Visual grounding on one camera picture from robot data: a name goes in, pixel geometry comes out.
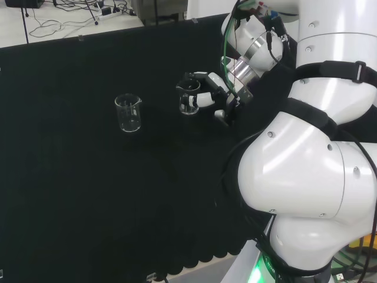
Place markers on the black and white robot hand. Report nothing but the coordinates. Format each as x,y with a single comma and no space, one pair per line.
219,97

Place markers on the clear glass beaker with spout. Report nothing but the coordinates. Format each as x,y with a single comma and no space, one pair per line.
185,109
128,123

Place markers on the dark cabinet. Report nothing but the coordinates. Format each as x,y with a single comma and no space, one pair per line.
159,11

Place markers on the white power strip with plugs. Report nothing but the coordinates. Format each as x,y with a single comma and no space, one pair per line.
115,14

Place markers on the black tripod leg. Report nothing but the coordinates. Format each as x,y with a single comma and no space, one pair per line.
93,16

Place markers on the black bench cloth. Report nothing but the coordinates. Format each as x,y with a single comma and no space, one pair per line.
88,191

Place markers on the black tripod pole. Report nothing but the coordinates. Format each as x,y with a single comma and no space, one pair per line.
25,26

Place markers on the black box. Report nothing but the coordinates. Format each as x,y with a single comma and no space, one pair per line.
23,3

